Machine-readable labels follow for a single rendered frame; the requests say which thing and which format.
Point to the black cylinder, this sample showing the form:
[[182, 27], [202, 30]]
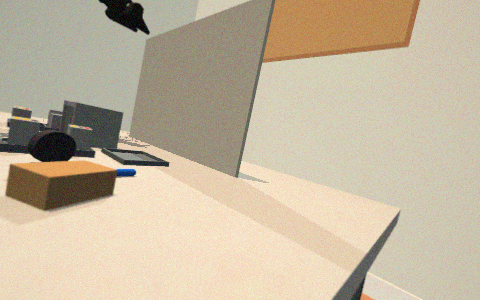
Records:
[[51, 146]]

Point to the tan rectangular block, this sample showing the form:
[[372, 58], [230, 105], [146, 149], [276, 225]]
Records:
[[49, 185]]

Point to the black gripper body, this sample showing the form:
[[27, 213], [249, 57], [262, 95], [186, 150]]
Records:
[[115, 8]]

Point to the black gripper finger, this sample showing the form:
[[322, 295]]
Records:
[[120, 20], [140, 24]]

